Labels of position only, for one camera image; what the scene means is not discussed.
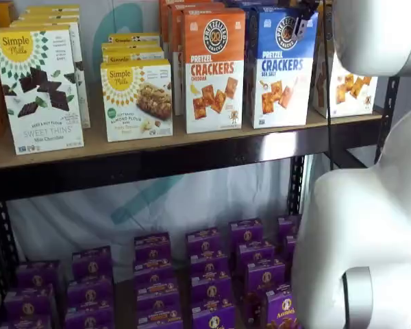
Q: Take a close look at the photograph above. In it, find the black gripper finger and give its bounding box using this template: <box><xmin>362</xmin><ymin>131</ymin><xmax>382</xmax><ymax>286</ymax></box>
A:
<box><xmin>292</xmin><ymin>0</ymin><xmax>321</xmax><ymax>43</ymax></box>

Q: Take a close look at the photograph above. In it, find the blue white pretzel crackers box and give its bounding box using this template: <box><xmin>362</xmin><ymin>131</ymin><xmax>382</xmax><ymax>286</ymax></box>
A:
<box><xmin>244</xmin><ymin>4</ymin><xmax>319</xmax><ymax>130</ymax></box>

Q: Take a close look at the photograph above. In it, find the yellow white pretzel crackers box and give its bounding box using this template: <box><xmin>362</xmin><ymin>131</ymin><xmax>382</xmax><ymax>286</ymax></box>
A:
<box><xmin>310</xmin><ymin>3</ymin><xmax>379</xmax><ymax>119</ymax></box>

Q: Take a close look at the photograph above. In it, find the orange white pretzel crackers box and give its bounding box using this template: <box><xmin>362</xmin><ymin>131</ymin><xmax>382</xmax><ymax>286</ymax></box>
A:
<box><xmin>182</xmin><ymin>7</ymin><xmax>247</xmax><ymax>135</ymax></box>
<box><xmin>158</xmin><ymin>0</ymin><xmax>223</xmax><ymax>56</ymax></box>
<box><xmin>167</xmin><ymin>2</ymin><xmax>227</xmax><ymax>116</ymax></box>

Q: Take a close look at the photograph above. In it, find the Simple Mills almond bars box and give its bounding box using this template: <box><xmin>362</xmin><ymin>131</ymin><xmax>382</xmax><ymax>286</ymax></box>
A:
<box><xmin>108</xmin><ymin>32</ymin><xmax>162</xmax><ymax>47</ymax></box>
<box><xmin>99</xmin><ymin>58</ymin><xmax>174</xmax><ymax>143</ymax></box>
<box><xmin>101</xmin><ymin>42</ymin><xmax>166</xmax><ymax>64</ymax></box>

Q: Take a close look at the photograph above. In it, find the purple Annie's box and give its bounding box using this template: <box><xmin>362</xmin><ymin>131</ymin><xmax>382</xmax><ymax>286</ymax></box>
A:
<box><xmin>71</xmin><ymin>245</ymin><xmax>114</xmax><ymax>282</ymax></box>
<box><xmin>190</xmin><ymin>269</ymin><xmax>232</xmax><ymax>305</ymax></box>
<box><xmin>283</xmin><ymin>234</ymin><xmax>299</xmax><ymax>255</ymax></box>
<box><xmin>14</xmin><ymin>260</ymin><xmax>62</xmax><ymax>293</ymax></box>
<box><xmin>136</xmin><ymin>278</ymin><xmax>180</xmax><ymax>306</ymax></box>
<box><xmin>189</xmin><ymin>249</ymin><xmax>230</xmax><ymax>276</ymax></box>
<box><xmin>256</xmin><ymin>287</ymin><xmax>297</xmax><ymax>329</ymax></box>
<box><xmin>0</xmin><ymin>313</ymin><xmax>53</xmax><ymax>329</ymax></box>
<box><xmin>134</xmin><ymin>256</ymin><xmax>175</xmax><ymax>286</ymax></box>
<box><xmin>137</xmin><ymin>315</ymin><xmax>184</xmax><ymax>329</ymax></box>
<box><xmin>244</xmin><ymin>258</ymin><xmax>286</xmax><ymax>293</ymax></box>
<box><xmin>277</xmin><ymin>214</ymin><xmax>303</xmax><ymax>238</ymax></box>
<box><xmin>136</xmin><ymin>297</ymin><xmax>183</xmax><ymax>322</ymax></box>
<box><xmin>229</xmin><ymin>218</ymin><xmax>265</xmax><ymax>248</ymax></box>
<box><xmin>236</xmin><ymin>240</ymin><xmax>276</xmax><ymax>272</ymax></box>
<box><xmin>64</xmin><ymin>306</ymin><xmax>115</xmax><ymax>329</ymax></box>
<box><xmin>66</xmin><ymin>276</ymin><xmax>115</xmax><ymax>311</ymax></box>
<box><xmin>191</xmin><ymin>302</ymin><xmax>236</xmax><ymax>329</ymax></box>
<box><xmin>3</xmin><ymin>283</ymin><xmax>57</xmax><ymax>320</ymax></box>
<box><xmin>134</xmin><ymin>232</ymin><xmax>173</xmax><ymax>263</ymax></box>
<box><xmin>185</xmin><ymin>226</ymin><xmax>224</xmax><ymax>256</ymax></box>

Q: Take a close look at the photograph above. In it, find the wooden shelf board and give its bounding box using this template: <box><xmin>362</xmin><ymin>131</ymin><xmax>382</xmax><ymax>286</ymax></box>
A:
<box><xmin>0</xmin><ymin>82</ymin><xmax>384</xmax><ymax>171</ymax></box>

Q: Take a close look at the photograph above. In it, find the Simple Mills sweet thins box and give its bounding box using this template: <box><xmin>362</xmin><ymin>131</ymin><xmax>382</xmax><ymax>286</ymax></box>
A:
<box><xmin>17</xmin><ymin>12</ymin><xmax>82</xmax><ymax>23</ymax></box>
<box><xmin>0</xmin><ymin>25</ymin><xmax>86</xmax><ymax>156</ymax></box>
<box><xmin>9</xmin><ymin>19</ymin><xmax>92</xmax><ymax>130</ymax></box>
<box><xmin>24</xmin><ymin>4</ymin><xmax>81</xmax><ymax>16</ymax></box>

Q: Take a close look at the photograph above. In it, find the black metal shelf unit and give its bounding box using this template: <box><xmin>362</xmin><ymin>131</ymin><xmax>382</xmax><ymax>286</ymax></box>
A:
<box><xmin>0</xmin><ymin>0</ymin><xmax>411</xmax><ymax>275</ymax></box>

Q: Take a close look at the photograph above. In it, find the black metal shelf frame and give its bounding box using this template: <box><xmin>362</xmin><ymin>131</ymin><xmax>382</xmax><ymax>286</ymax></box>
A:
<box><xmin>0</xmin><ymin>75</ymin><xmax>401</xmax><ymax>329</ymax></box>

